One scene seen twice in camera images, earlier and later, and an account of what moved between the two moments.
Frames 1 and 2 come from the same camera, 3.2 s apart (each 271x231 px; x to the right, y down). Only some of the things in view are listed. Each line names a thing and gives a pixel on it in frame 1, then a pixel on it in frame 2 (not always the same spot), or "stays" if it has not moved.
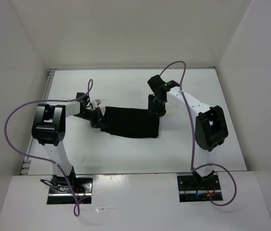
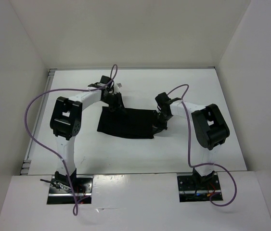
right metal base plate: [192, 187] stays
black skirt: [130, 122] stays
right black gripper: [160, 111] to [157, 126]
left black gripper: [98, 116] to [119, 105]
